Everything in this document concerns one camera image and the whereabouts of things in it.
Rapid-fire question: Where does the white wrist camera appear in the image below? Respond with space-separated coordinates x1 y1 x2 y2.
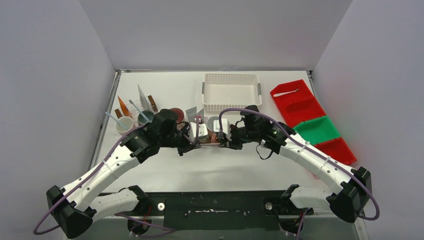
188 122 209 142
213 118 231 140

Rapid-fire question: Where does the black capped toothpaste tube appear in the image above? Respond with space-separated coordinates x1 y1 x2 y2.
195 108 205 121

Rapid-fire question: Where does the green plastic tray insert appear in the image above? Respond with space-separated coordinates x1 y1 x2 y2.
293 116 341 145

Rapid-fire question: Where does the orange capped toothpaste tube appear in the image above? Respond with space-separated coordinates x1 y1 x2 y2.
185 106 197 122

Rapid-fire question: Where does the red plastic organizer tray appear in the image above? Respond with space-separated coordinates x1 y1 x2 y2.
270 79 357 165

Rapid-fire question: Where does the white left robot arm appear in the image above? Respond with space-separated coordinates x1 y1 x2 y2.
46 109 207 239

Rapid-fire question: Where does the pink ghost pattern mug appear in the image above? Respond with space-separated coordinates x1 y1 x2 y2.
169 107 185 123

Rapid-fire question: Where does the brown oval wooden tray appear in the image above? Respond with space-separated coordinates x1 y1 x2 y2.
206 131 226 143

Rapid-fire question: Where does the white blue toothbrush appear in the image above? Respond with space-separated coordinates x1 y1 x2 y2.
129 99 151 123

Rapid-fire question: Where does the pink mug white inside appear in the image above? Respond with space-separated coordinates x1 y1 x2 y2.
115 116 135 136

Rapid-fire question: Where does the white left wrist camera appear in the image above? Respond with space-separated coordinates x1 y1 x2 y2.
188 122 209 142

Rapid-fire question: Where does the white toothpaste tube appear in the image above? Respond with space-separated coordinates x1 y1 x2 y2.
137 84 150 111

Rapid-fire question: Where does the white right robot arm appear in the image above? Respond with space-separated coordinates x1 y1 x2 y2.
213 105 380 223

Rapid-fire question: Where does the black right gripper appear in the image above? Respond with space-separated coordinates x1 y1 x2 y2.
219 124 260 150

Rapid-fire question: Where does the orange-pink mug white inside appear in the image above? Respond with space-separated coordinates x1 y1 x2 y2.
206 116 218 144

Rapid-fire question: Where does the white pink toothbrush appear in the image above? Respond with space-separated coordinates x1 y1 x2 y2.
272 88 299 98

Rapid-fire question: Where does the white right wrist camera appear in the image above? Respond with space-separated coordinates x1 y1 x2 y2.
213 118 231 140

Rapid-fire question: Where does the light blue toothbrush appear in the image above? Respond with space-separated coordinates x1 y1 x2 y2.
104 111 130 131

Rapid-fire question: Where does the white perforated plastic basket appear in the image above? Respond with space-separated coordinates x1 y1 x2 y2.
201 73 262 113

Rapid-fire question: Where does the grey-green ceramic mug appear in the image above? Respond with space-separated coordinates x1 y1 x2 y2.
137 110 155 126

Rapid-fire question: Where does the wooden acrylic toothbrush holder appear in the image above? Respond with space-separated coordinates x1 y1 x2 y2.
112 95 159 122

